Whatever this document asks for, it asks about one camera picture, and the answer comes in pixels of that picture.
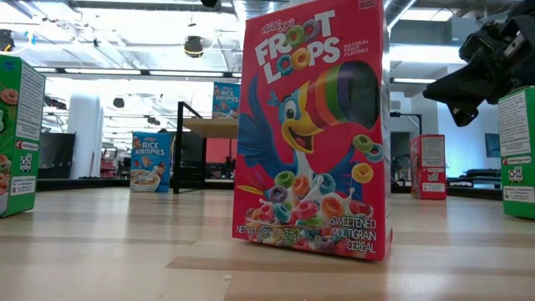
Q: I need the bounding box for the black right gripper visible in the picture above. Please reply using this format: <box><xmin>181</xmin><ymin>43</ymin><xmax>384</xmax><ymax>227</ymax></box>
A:
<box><xmin>422</xmin><ymin>0</ymin><xmax>535</xmax><ymax>127</ymax></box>

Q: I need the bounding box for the green Apple Jacks cereal box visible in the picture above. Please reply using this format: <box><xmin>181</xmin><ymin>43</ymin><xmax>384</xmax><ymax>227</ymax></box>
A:
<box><xmin>0</xmin><ymin>54</ymin><xmax>47</xmax><ymax>219</ymax></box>
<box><xmin>497</xmin><ymin>85</ymin><xmax>535</xmax><ymax>221</ymax></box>

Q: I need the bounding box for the red Froot Loops cereal box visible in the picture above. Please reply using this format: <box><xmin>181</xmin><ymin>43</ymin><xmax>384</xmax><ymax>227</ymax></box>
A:
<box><xmin>409</xmin><ymin>133</ymin><xmax>448</xmax><ymax>201</ymax></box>
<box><xmin>232</xmin><ymin>0</ymin><xmax>394</xmax><ymax>263</ymax></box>

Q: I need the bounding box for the blue Rice Krispies cereal box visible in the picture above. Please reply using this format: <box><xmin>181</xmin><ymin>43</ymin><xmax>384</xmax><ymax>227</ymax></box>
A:
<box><xmin>130</xmin><ymin>131</ymin><xmax>173</xmax><ymax>194</ymax></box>
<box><xmin>211</xmin><ymin>81</ymin><xmax>242</xmax><ymax>120</ymax></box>

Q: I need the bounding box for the wooden shelf with black legs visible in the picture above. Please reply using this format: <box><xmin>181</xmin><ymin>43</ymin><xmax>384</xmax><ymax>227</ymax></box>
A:
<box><xmin>172</xmin><ymin>100</ymin><xmax>240</xmax><ymax>196</ymax></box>

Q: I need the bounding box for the black dome ceiling fixture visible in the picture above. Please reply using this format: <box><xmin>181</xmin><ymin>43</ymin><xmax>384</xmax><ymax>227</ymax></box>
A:
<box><xmin>183</xmin><ymin>35</ymin><xmax>205</xmax><ymax>59</ymax></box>

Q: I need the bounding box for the computer monitor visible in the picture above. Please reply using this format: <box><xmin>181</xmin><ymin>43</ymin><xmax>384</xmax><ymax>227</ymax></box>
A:
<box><xmin>484</xmin><ymin>132</ymin><xmax>501</xmax><ymax>159</ymax></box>

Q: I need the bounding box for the long ceiling light strip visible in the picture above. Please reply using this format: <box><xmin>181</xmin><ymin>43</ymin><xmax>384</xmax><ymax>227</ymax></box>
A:
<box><xmin>391</xmin><ymin>77</ymin><xmax>439</xmax><ymax>84</ymax></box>
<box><xmin>33</xmin><ymin>66</ymin><xmax>243</xmax><ymax>79</ymax></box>

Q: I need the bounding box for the black bent pole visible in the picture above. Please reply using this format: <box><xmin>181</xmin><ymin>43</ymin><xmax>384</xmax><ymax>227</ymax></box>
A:
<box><xmin>390</xmin><ymin>111</ymin><xmax>423</xmax><ymax>135</ymax></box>

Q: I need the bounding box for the grey ceiling air unit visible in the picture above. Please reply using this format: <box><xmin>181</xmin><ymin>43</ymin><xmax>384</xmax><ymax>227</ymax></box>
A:
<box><xmin>390</xmin><ymin>18</ymin><xmax>467</xmax><ymax>46</ymax></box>

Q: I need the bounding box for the black desk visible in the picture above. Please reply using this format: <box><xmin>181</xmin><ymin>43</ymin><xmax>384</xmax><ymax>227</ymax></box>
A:
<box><xmin>446</xmin><ymin>168</ymin><xmax>502</xmax><ymax>188</ymax></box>

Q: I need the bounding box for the black screen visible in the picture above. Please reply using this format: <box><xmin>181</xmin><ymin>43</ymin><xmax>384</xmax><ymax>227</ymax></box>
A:
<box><xmin>171</xmin><ymin>131</ymin><xmax>205</xmax><ymax>163</ymax></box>
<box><xmin>37</xmin><ymin>132</ymin><xmax>77</xmax><ymax>180</ymax></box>

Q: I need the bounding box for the white round column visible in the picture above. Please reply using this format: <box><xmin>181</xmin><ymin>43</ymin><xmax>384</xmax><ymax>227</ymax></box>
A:
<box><xmin>68</xmin><ymin>92</ymin><xmax>104</xmax><ymax>180</ymax></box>

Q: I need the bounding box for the silver ventilation duct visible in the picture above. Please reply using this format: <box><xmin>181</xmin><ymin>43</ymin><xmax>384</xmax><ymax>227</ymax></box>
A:
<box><xmin>386</xmin><ymin>0</ymin><xmax>419</xmax><ymax>30</ymax></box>

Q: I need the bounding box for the red wall panel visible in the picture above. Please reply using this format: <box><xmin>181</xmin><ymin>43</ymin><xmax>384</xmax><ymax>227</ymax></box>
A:
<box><xmin>206</xmin><ymin>138</ymin><xmax>239</xmax><ymax>164</ymax></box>

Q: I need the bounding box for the black ceiling device yellow cable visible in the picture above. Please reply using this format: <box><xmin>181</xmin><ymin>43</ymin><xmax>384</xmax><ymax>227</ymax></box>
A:
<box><xmin>0</xmin><ymin>28</ymin><xmax>16</xmax><ymax>54</ymax></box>

